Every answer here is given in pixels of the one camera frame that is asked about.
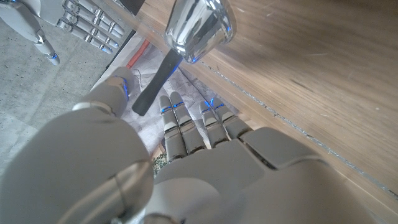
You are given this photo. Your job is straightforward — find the silver bell with black handle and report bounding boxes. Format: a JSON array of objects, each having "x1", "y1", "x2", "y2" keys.
[{"x1": 132, "y1": 0, "x2": 237, "y2": 117}]

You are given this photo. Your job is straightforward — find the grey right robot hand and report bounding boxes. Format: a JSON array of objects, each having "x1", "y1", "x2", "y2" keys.
[{"x1": 0, "y1": 0, "x2": 126, "y2": 67}]

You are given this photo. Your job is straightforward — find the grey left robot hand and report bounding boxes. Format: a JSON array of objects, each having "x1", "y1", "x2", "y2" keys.
[{"x1": 0, "y1": 67, "x2": 379, "y2": 224}]

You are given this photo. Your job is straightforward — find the black NITRO golf ball box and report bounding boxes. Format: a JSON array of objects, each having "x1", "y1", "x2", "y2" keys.
[{"x1": 119, "y1": 0, "x2": 146, "y2": 17}]

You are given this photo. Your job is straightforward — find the printed fabric backdrop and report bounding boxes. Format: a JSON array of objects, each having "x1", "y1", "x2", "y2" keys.
[{"x1": 90, "y1": 30, "x2": 246, "y2": 175}]

